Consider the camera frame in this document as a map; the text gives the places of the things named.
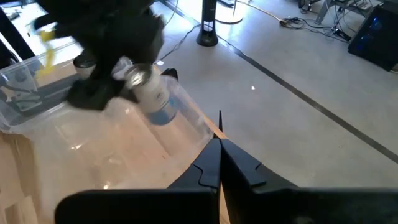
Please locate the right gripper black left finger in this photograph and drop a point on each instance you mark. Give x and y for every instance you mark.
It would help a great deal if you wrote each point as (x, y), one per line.
(140, 208)

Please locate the black table clamp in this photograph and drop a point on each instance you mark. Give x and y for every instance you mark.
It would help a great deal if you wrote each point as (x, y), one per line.
(171, 73)

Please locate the white and blue soda can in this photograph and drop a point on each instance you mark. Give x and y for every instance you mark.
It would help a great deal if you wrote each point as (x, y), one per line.
(152, 93)

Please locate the clear plastic bin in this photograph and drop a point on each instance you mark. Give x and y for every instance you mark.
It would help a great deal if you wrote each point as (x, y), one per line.
(109, 149)
(18, 84)

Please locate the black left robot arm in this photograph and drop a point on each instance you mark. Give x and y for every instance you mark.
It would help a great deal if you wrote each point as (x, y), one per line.
(93, 12)

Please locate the white round stand base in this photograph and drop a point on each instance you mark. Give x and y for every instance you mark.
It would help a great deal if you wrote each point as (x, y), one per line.
(230, 15)

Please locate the black power strip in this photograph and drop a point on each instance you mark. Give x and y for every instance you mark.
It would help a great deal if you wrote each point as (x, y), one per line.
(342, 34)

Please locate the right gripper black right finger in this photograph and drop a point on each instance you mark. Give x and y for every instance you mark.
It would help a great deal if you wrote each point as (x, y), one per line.
(295, 208)

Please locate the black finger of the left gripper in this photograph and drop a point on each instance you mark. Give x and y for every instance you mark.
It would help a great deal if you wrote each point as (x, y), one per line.
(96, 93)
(152, 40)

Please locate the black computer tower blue light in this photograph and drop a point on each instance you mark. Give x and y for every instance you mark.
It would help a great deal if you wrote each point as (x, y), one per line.
(373, 43)

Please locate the grey desk frame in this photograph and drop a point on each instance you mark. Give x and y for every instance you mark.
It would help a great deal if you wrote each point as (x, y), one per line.
(323, 11)

